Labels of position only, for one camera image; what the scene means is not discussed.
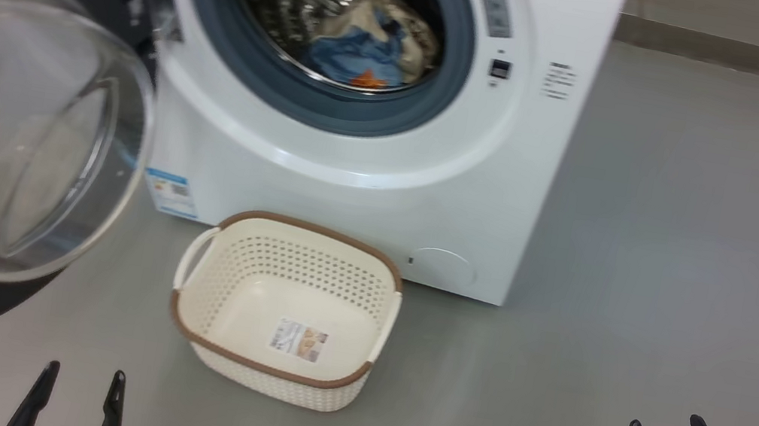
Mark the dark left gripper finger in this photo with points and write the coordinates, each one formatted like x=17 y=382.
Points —
x=112 y=414
x=36 y=402

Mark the blue patterned garment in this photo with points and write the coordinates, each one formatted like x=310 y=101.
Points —
x=355 y=53

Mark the beige patterned garment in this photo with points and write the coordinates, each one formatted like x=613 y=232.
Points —
x=414 y=39

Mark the cream perforated laundry basket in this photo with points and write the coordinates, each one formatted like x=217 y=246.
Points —
x=247 y=276

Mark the paper basket label sticker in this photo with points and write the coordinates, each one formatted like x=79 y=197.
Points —
x=298 y=340

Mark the white front-load washing machine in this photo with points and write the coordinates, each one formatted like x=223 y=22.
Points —
x=427 y=198

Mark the blue energy label sticker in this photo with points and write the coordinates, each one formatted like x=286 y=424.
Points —
x=171 y=194

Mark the round white filter cover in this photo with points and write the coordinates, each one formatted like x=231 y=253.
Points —
x=442 y=266

